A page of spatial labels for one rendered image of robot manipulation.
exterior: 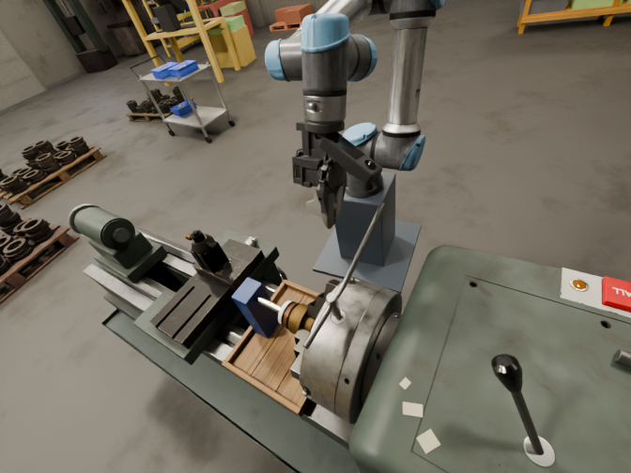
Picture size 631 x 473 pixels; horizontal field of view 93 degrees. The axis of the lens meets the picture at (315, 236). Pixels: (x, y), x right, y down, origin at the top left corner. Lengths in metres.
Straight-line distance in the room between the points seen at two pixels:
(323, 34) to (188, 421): 2.01
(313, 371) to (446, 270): 0.35
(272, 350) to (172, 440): 1.21
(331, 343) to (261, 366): 0.44
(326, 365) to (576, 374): 0.41
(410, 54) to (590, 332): 0.73
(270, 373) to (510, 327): 0.68
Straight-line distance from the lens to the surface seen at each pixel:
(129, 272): 1.56
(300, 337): 0.80
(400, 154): 0.99
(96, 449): 2.43
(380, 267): 1.34
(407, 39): 0.96
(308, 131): 0.57
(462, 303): 0.66
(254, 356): 1.07
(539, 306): 0.70
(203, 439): 2.07
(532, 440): 0.57
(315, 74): 0.53
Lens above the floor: 1.81
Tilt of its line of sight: 45 degrees down
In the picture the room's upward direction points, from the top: 15 degrees counter-clockwise
